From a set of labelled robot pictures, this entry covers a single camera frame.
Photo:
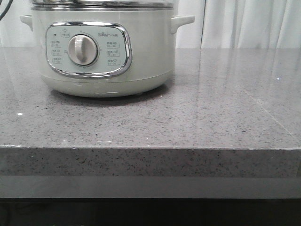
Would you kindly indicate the glass pot lid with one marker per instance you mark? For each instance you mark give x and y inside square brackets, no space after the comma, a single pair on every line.
[101,5]

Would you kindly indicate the pale green electric cooking pot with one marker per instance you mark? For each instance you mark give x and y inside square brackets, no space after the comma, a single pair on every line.
[104,59]

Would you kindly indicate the white pleated curtain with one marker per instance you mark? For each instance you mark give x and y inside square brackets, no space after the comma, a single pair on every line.
[218,23]

